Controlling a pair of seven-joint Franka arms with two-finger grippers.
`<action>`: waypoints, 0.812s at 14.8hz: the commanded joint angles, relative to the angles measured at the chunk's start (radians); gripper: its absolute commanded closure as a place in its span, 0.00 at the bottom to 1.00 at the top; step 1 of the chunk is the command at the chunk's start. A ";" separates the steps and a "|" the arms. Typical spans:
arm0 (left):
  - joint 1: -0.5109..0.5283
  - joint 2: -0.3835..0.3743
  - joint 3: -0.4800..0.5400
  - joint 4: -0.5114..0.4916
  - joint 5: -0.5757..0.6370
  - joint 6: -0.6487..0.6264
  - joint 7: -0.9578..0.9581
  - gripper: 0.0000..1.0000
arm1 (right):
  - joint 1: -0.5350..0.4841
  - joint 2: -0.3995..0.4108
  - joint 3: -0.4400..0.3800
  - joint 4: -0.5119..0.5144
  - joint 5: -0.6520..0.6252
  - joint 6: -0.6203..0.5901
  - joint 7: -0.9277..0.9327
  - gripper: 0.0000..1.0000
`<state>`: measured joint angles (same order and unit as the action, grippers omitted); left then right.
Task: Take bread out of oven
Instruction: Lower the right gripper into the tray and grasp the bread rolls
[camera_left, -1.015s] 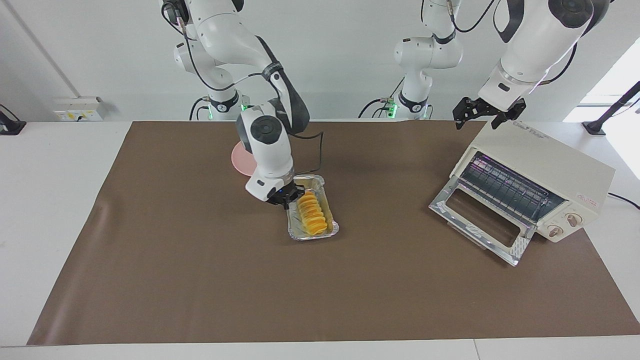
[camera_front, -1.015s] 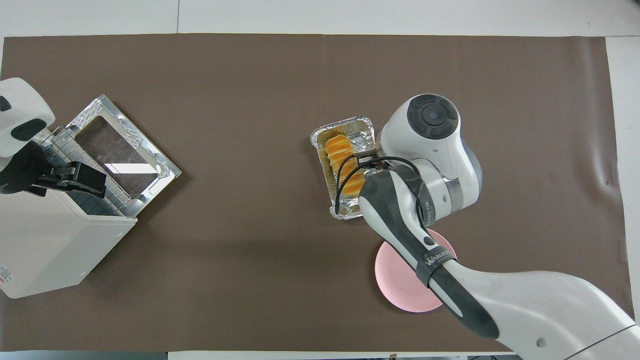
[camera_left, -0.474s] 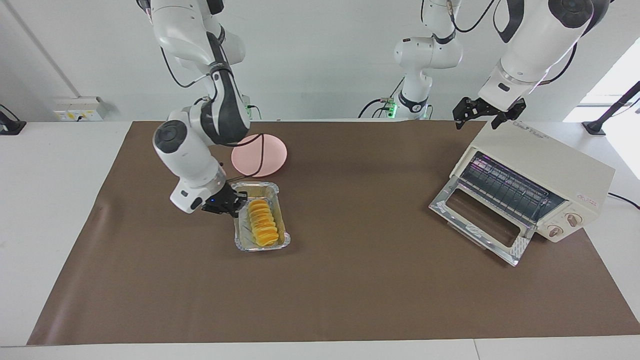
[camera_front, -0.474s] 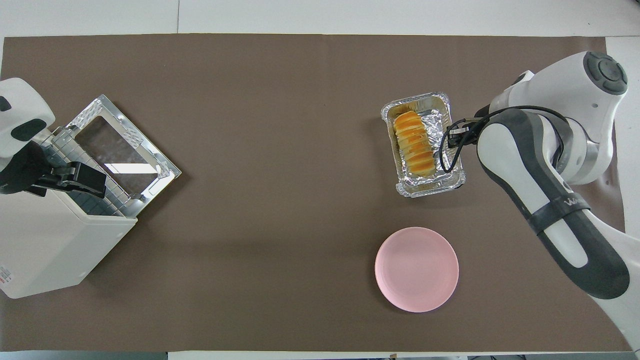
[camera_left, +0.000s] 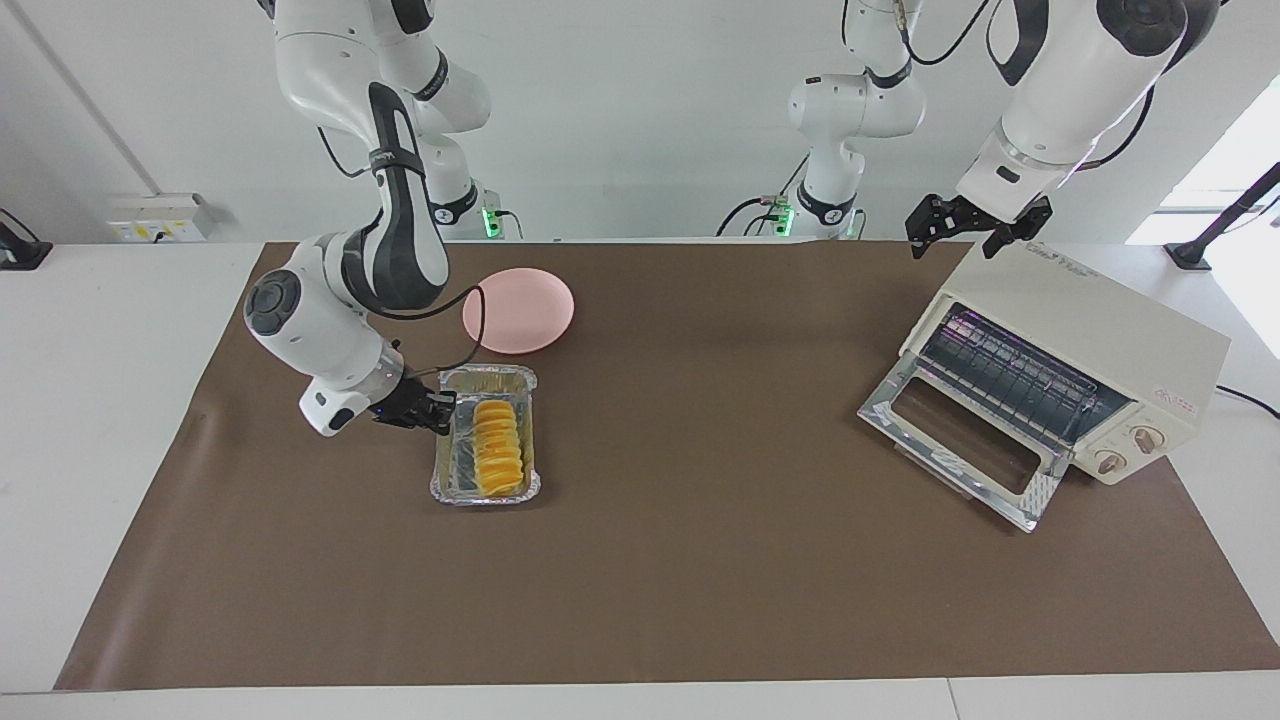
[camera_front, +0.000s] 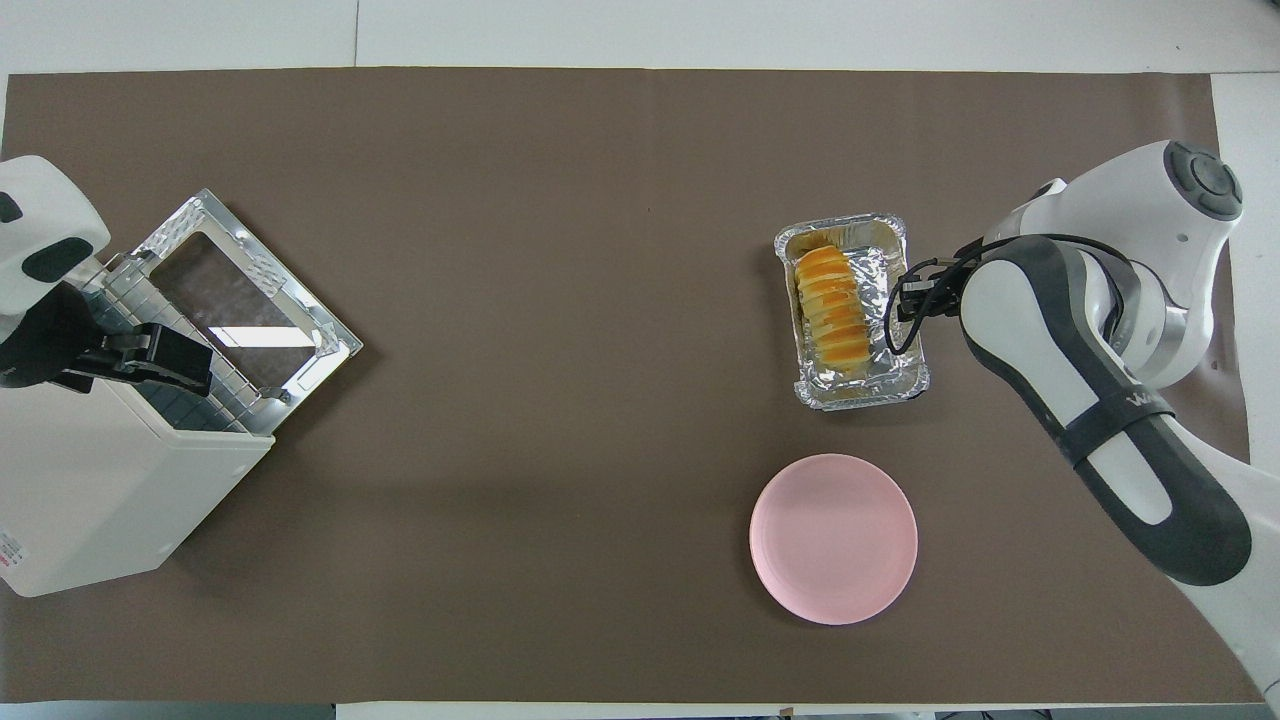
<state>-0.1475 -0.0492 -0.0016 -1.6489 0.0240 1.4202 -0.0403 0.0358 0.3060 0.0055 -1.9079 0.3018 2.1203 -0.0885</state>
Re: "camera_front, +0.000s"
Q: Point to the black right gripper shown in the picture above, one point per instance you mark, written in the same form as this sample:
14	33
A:
948	292

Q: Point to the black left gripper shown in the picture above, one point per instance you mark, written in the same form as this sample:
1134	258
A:
45	340

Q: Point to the aluminium foil tray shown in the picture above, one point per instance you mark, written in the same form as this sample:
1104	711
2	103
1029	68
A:
880	250

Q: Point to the golden ridged bread loaf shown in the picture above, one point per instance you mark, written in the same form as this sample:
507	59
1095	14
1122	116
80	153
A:
830	305

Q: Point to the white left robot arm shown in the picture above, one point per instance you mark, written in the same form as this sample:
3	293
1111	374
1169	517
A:
40	210

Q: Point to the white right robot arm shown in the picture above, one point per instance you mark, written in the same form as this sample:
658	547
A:
1060	370

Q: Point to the glass oven door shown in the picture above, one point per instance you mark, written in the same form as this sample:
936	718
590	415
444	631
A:
240	300

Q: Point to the cream toaster oven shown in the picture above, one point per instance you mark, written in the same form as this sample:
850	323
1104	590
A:
90	480

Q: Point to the pink round plate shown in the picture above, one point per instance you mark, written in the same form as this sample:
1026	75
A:
833	538

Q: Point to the brown table mat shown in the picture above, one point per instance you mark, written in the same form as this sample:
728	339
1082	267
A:
560	200

